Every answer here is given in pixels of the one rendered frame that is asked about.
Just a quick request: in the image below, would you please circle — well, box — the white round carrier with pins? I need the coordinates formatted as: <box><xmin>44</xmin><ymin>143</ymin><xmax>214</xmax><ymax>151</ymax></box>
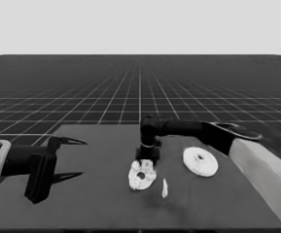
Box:
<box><xmin>127</xmin><ymin>160</ymin><xmax>158</xmax><ymax>192</ymax></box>

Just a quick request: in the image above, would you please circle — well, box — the large thick white disc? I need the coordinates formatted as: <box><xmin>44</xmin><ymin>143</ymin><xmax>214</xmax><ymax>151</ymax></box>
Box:
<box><xmin>182</xmin><ymin>147</ymin><xmax>220</xmax><ymax>178</ymax></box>

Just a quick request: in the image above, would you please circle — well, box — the small white T-shaped piece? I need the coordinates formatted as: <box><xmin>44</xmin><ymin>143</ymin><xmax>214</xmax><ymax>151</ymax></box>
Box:
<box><xmin>161</xmin><ymin>179</ymin><xmax>169</xmax><ymax>200</ymax></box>

